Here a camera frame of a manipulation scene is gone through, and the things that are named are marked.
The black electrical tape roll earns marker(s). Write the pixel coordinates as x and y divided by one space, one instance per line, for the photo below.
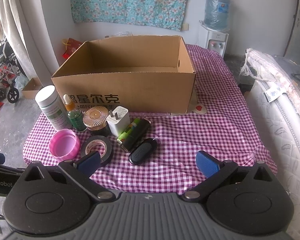
107 150

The white quilted mattress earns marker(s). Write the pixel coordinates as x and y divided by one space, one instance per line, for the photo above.
285 142

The white curtain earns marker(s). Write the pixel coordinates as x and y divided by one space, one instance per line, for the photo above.
27 17

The red shopping bag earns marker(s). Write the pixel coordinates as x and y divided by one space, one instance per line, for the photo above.
71 47

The clear plastic bag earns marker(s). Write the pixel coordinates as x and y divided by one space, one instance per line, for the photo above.
21 82

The purple checkered tablecloth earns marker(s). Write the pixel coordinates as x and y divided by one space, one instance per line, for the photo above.
202 130

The white charger plug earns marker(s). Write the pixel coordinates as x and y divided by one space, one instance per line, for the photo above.
118 122

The cream cloth with red heart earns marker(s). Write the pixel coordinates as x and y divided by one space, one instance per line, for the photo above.
198 108

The plastic wrapped floral bedding roll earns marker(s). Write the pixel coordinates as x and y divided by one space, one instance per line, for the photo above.
270 65

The rose gold cosmetic jar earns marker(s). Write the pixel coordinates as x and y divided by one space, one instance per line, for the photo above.
96 120

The black key fob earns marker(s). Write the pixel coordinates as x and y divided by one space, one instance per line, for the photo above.
141 152

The small cardboard box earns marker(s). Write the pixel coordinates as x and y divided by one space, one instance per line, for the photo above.
32 90

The black tube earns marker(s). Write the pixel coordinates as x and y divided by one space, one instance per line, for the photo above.
137 133

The green dropper bottle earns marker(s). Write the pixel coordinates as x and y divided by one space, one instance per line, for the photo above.
76 120

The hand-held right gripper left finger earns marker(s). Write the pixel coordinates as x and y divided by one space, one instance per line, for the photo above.
88 163

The white bottle with green label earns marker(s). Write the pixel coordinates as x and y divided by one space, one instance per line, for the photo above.
52 107

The pink plastic lid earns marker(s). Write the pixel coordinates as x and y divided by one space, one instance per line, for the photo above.
65 146

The blue water jug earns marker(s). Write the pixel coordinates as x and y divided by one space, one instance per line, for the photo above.
216 12

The brown cardboard box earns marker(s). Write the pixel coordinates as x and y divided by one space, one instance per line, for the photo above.
130 90

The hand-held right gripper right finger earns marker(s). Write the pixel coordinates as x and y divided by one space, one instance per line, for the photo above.
207 162

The teal floral wall cloth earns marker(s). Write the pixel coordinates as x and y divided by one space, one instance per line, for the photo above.
130 0

